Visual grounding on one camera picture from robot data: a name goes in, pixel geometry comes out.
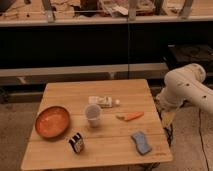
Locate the wooden folding table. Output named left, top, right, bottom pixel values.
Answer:
left=21, top=79, right=172, bottom=171

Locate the clear plastic cup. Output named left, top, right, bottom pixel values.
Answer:
left=84, top=104, right=102, bottom=127

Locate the blue sponge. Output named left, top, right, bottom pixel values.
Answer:
left=131, top=131, right=152, bottom=155

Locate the black box on right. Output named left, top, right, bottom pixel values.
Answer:
left=164, top=45, right=213, bottom=73

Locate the black cable on floor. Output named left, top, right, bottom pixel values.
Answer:
left=197, top=108, right=212, bottom=171

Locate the tan stick end effector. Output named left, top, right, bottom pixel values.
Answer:
left=162, top=110, right=175, bottom=127

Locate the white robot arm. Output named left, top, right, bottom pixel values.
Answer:
left=156, top=63, right=213, bottom=128

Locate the white tube box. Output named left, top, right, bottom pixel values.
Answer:
left=88, top=96, right=120, bottom=108

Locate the orange bowl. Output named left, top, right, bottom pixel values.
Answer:
left=35, top=106, right=70, bottom=138

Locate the orange toy carrot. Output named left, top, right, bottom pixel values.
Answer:
left=116, top=112, right=144, bottom=121

